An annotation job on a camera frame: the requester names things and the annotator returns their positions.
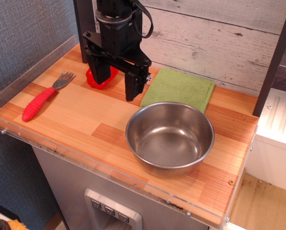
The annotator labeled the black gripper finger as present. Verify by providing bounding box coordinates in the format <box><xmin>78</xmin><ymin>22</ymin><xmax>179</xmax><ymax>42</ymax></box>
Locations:
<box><xmin>125</xmin><ymin>72</ymin><xmax>145</xmax><ymax>102</ymax></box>
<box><xmin>88</xmin><ymin>55</ymin><xmax>111</xmax><ymax>85</ymax></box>

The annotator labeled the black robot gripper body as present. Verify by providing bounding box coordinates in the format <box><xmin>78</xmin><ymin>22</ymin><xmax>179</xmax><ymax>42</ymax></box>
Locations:
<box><xmin>83</xmin><ymin>13</ymin><xmax>152</xmax><ymax>82</ymax></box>

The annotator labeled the red toy bell pepper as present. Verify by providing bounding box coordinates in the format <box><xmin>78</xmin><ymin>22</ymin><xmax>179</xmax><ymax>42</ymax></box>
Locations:
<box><xmin>85</xmin><ymin>66</ymin><xmax>119</xmax><ymax>90</ymax></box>

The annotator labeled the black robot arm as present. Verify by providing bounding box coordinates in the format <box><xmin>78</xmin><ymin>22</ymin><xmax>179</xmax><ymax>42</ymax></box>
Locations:
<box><xmin>83</xmin><ymin>0</ymin><xmax>154</xmax><ymax>102</ymax></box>

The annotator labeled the green cloth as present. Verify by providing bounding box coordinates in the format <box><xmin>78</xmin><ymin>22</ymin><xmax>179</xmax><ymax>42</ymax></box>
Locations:
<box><xmin>140</xmin><ymin>69</ymin><xmax>215</xmax><ymax>113</ymax></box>

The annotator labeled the stainless steel bowl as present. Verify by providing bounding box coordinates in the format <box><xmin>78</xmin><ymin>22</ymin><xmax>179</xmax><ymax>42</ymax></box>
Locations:
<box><xmin>126</xmin><ymin>102</ymin><xmax>215</xmax><ymax>178</ymax></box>

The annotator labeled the grey toy fridge cabinet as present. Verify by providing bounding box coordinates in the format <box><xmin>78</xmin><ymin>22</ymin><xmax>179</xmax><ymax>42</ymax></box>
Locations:
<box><xmin>33</xmin><ymin>147</ymin><xmax>209</xmax><ymax>230</ymax></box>

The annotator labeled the silver dispenser button panel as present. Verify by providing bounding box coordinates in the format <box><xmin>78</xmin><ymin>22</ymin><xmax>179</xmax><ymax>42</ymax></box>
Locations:
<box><xmin>84</xmin><ymin>188</ymin><xmax>143</xmax><ymax>230</ymax></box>

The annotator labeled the clear acrylic table guard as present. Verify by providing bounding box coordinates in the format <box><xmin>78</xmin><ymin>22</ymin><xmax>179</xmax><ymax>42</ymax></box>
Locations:
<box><xmin>0</xmin><ymin>109</ymin><xmax>258</xmax><ymax>230</ymax></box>

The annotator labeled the orange and black object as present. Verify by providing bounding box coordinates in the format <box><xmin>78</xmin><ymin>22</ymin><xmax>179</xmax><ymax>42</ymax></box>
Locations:
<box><xmin>0</xmin><ymin>219</ymin><xmax>27</xmax><ymax>230</ymax></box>

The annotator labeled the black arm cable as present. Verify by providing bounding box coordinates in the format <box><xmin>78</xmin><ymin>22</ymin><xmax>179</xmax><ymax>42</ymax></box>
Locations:
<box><xmin>131</xmin><ymin>0</ymin><xmax>155</xmax><ymax>39</ymax></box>

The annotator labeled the dark left shelf post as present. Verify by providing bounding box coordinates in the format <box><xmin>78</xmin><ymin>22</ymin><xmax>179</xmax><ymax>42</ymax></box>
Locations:
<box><xmin>73</xmin><ymin>0</ymin><xmax>96</xmax><ymax>63</ymax></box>

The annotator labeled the dark shelf post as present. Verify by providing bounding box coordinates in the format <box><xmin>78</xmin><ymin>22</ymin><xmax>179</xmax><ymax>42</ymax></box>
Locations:
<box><xmin>252</xmin><ymin>20</ymin><xmax>286</xmax><ymax>117</ymax></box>
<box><xmin>73</xmin><ymin>0</ymin><xmax>96</xmax><ymax>63</ymax></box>

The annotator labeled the fork with red handle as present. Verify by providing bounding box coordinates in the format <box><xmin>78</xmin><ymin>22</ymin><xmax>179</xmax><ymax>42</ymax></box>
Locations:
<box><xmin>22</xmin><ymin>71</ymin><xmax>74</xmax><ymax>122</ymax></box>

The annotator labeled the dark right shelf post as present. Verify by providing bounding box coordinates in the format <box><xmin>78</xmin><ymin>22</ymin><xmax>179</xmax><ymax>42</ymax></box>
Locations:
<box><xmin>252</xmin><ymin>20</ymin><xmax>286</xmax><ymax>117</ymax></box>

